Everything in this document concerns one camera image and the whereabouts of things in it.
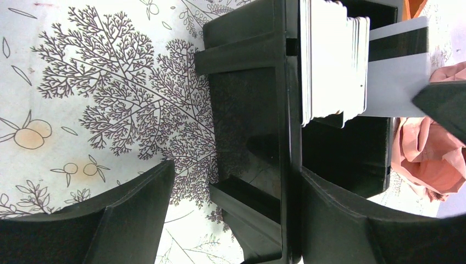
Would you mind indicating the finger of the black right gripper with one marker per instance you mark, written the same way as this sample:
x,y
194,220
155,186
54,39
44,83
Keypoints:
x,y
444,102

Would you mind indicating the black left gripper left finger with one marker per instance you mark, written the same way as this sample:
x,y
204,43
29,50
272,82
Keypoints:
x,y
121,225

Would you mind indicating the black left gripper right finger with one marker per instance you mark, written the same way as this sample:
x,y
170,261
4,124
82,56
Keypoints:
x,y
339,226

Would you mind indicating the black card box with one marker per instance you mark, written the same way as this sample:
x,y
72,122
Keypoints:
x,y
252,59

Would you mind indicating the pink crumpled cloth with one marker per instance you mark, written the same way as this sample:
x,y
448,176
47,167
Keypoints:
x,y
431,158

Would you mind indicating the orange wooden divided tray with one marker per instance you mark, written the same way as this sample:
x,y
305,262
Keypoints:
x,y
412,8

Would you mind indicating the floral patterned table mat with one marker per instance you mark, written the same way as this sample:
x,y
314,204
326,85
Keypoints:
x,y
96,93

